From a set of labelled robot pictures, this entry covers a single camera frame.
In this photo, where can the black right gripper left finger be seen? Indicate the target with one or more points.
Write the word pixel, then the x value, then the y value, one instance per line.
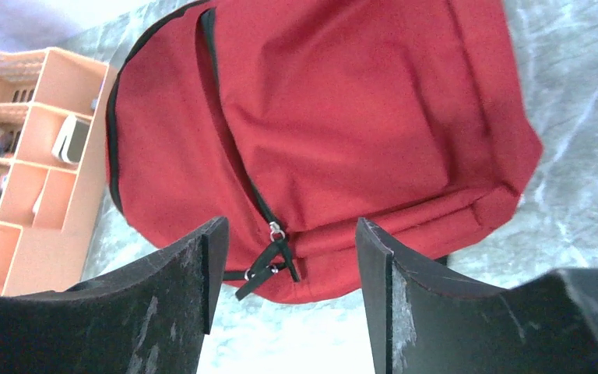
pixel 150 316

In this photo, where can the white stapler in organizer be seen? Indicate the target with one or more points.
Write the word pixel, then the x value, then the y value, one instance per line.
pixel 71 140

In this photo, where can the red student backpack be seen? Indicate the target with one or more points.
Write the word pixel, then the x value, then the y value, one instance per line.
pixel 294 119

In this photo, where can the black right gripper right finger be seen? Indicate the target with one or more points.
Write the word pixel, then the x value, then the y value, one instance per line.
pixel 426 318

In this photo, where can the orange plastic desk organizer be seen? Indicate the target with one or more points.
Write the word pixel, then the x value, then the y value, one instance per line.
pixel 48 209

